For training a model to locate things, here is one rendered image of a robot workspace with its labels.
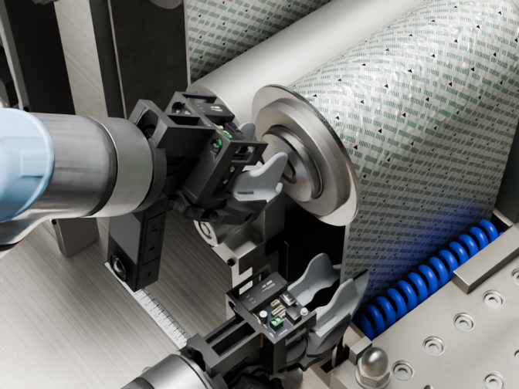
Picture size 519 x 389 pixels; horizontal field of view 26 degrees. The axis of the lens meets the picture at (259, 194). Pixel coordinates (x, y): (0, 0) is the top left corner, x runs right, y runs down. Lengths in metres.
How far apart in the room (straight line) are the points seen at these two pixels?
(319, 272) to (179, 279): 0.30
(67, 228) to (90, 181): 0.57
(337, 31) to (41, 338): 0.50
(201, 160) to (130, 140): 0.09
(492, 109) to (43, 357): 0.59
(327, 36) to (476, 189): 0.23
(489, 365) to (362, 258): 0.18
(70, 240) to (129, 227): 0.47
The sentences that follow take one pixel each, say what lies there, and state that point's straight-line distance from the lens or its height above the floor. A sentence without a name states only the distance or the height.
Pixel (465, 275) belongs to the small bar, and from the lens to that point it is 1.22.
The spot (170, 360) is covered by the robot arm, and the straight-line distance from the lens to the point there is 1.04.
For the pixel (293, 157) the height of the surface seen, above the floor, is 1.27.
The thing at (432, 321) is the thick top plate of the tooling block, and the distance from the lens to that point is 1.20.
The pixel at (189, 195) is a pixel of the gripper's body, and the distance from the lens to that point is 0.90.
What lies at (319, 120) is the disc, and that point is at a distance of 0.97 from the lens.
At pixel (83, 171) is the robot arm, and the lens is 0.79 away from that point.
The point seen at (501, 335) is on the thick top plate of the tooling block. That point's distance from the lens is 1.20.
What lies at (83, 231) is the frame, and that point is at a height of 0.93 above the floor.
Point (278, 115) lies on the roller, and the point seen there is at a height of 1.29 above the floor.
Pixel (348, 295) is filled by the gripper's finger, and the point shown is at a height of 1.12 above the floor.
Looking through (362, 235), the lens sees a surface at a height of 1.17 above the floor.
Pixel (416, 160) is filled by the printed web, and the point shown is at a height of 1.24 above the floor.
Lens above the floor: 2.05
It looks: 53 degrees down
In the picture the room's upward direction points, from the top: straight up
